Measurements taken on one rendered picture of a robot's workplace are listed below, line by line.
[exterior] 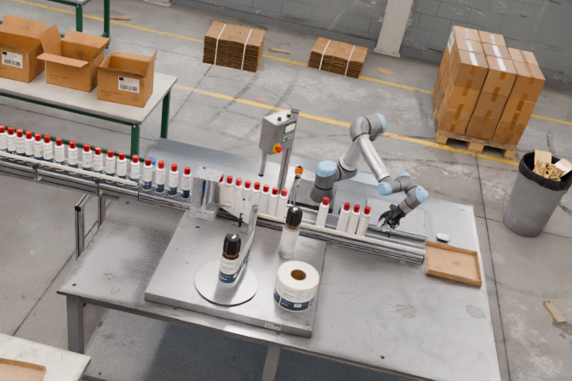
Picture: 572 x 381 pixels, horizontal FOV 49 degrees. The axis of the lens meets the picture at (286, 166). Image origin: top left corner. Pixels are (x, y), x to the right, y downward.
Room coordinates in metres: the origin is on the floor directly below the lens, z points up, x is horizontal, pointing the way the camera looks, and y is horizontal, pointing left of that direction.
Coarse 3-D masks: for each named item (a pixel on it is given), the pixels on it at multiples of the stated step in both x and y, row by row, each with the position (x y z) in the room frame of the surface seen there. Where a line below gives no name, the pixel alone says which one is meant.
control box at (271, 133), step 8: (280, 112) 3.01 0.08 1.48; (288, 112) 3.03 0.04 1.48; (264, 120) 2.92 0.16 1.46; (272, 120) 2.91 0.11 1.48; (288, 120) 2.95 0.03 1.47; (296, 120) 2.99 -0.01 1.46; (264, 128) 2.91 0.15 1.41; (272, 128) 2.88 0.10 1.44; (280, 128) 2.90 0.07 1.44; (264, 136) 2.91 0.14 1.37; (272, 136) 2.87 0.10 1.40; (280, 136) 2.91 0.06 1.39; (264, 144) 2.90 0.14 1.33; (272, 144) 2.87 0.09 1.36; (280, 144) 2.91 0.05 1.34; (288, 144) 2.97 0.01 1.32; (272, 152) 2.87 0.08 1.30
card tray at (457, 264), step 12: (432, 252) 2.90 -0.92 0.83; (444, 252) 2.92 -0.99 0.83; (456, 252) 2.94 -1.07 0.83; (468, 252) 2.94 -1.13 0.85; (432, 264) 2.78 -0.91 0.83; (444, 264) 2.80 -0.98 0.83; (456, 264) 2.82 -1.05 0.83; (468, 264) 2.84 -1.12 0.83; (444, 276) 2.69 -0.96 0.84; (456, 276) 2.69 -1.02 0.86; (468, 276) 2.74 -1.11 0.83; (480, 276) 2.73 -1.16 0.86
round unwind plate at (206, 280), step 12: (216, 264) 2.39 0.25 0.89; (204, 276) 2.29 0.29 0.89; (216, 276) 2.30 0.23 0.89; (240, 276) 2.33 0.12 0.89; (252, 276) 2.35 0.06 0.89; (204, 288) 2.21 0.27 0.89; (216, 288) 2.22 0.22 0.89; (228, 288) 2.24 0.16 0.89; (240, 288) 2.25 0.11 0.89; (252, 288) 2.27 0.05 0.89; (216, 300) 2.14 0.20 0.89; (228, 300) 2.16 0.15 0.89; (240, 300) 2.17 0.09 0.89
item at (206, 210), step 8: (192, 184) 2.75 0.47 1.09; (200, 184) 2.74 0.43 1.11; (208, 184) 2.75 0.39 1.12; (192, 192) 2.75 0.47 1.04; (200, 192) 2.74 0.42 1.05; (208, 192) 2.77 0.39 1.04; (192, 200) 2.75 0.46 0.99; (200, 200) 2.74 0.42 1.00; (208, 200) 2.79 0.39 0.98; (192, 208) 2.75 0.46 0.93; (200, 208) 2.75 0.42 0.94; (208, 208) 2.76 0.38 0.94; (216, 208) 2.78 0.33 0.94; (200, 216) 2.74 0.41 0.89; (208, 216) 2.74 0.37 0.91
